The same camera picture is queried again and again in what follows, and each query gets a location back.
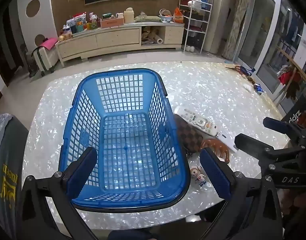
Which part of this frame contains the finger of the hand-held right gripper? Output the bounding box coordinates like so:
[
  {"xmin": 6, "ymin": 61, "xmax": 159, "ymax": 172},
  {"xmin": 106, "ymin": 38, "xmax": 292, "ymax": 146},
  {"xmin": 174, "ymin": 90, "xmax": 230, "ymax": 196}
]
[
  {"xmin": 263, "ymin": 116, "xmax": 306, "ymax": 142},
  {"xmin": 234, "ymin": 133, "xmax": 305, "ymax": 162}
]

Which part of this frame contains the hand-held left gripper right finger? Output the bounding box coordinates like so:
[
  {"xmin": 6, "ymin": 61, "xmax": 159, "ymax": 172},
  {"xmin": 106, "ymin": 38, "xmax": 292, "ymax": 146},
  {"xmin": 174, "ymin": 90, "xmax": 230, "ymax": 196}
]
[{"xmin": 199, "ymin": 147, "xmax": 284, "ymax": 240}]

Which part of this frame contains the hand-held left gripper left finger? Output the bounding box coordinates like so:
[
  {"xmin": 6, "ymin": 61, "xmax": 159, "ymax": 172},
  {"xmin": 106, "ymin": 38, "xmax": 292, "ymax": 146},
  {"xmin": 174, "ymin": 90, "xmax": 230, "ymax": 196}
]
[{"xmin": 21, "ymin": 147, "xmax": 100, "ymax": 240}]

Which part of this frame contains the astronaut figurine keychain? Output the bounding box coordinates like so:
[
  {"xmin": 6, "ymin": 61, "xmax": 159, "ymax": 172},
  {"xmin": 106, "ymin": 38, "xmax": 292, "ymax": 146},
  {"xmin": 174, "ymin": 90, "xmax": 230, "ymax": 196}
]
[{"xmin": 190, "ymin": 165, "xmax": 208, "ymax": 187}]

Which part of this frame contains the white USB dongle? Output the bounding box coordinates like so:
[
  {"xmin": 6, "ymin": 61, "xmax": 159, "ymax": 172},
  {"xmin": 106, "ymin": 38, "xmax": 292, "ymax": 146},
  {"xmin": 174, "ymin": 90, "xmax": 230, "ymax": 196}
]
[{"xmin": 216, "ymin": 133, "xmax": 239, "ymax": 153}]

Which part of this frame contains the brown checkered case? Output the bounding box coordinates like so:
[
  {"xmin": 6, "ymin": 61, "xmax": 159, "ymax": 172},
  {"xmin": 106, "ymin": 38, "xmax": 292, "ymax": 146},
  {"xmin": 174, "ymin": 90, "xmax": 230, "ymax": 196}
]
[{"xmin": 174, "ymin": 114, "xmax": 208, "ymax": 154}]

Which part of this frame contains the white remote control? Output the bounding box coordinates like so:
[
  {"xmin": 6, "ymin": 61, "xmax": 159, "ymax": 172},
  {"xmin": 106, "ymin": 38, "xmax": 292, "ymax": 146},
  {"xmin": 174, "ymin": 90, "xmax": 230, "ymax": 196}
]
[{"xmin": 173, "ymin": 106, "xmax": 218, "ymax": 137}]

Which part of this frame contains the blue plastic basket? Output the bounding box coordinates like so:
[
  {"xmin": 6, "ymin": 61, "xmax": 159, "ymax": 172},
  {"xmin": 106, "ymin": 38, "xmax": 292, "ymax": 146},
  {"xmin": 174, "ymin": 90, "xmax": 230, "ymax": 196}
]
[{"xmin": 58, "ymin": 69, "xmax": 191, "ymax": 210}]

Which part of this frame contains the person's right hand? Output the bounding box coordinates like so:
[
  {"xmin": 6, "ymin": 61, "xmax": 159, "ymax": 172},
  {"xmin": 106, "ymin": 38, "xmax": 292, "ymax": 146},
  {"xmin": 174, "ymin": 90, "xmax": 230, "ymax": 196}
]
[{"xmin": 281, "ymin": 189, "xmax": 306, "ymax": 218}]

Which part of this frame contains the red cloth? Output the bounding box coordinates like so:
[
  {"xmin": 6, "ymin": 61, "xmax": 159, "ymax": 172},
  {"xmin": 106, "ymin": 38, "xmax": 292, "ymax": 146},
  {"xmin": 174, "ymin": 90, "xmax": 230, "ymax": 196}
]
[{"xmin": 278, "ymin": 65, "xmax": 297, "ymax": 85}]

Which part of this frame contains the wooden clothes rack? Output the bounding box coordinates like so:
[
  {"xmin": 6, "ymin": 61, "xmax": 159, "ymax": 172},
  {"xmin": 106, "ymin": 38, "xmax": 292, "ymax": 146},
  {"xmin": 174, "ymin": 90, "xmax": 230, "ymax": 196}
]
[{"xmin": 276, "ymin": 47, "xmax": 306, "ymax": 108}]

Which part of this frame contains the beige curtain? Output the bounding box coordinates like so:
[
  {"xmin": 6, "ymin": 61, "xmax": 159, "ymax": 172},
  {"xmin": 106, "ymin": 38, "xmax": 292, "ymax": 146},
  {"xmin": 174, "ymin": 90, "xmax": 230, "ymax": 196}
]
[{"xmin": 222, "ymin": 0, "xmax": 259, "ymax": 60}]

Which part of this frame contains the cream suitcase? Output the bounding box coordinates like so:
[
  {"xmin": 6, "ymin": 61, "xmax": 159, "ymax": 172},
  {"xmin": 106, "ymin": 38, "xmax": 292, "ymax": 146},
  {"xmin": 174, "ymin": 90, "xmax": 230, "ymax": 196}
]
[{"xmin": 31, "ymin": 45, "xmax": 59, "ymax": 77}]

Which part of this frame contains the white metal rack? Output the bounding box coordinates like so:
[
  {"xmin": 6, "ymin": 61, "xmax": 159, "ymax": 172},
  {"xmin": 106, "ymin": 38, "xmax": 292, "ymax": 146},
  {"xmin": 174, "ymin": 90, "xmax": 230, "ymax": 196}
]
[{"xmin": 183, "ymin": 2, "xmax": 213, "ymax": 53}]

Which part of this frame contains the cream TV cabinet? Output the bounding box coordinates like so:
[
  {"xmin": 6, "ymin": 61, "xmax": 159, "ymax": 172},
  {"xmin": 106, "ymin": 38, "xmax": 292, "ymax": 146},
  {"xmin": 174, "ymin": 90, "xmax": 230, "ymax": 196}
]
[{"xmin": 55, "ymin": 22, "xmax": 185, "ymax": 67}]

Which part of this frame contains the white plastic bag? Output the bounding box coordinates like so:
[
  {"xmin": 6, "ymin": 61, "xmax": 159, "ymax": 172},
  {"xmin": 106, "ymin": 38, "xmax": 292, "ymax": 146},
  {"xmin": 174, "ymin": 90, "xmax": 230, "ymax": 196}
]
[{"xmin": 188, "ymin": 0, "xmax": 211, "ymax": 10}]

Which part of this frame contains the orange snack bag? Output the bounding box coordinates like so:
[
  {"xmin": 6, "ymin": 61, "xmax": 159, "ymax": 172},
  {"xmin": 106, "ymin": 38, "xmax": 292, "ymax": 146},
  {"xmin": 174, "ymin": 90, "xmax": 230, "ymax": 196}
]
[{"xmin": 173, "ymin": 7, "xmax": 185, "ymax": 23}]

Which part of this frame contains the cluster of packets and bottles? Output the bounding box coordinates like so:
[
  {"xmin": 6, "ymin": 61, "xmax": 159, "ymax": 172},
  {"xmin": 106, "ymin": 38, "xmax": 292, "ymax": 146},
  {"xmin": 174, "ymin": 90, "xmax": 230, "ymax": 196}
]
[{"xmin": 61, "ymin": 12, "xmax": 103, "ymax": 37}]

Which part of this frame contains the orange cardboard box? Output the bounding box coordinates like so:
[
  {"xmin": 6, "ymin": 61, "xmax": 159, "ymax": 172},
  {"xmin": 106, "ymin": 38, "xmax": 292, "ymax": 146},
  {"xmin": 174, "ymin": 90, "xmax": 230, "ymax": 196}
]
[{"xmin": 100, "ymin": 17, "xmax": 124, "ymax": 28}]

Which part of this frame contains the stack of bowls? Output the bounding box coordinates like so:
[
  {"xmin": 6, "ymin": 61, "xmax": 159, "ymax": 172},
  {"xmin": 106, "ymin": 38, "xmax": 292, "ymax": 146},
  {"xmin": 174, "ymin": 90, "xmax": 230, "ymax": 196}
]
[{"xmin": 160, "ymin": 9, "xmax": 172, "ymax": 22}]

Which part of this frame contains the cream thermos jug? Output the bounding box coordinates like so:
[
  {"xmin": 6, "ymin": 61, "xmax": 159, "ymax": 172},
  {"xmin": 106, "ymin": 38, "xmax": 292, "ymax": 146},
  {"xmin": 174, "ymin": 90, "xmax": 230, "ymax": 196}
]
[{"xmin": 123, "ymin": 7, "xmax": 134, "ymax": 24}]

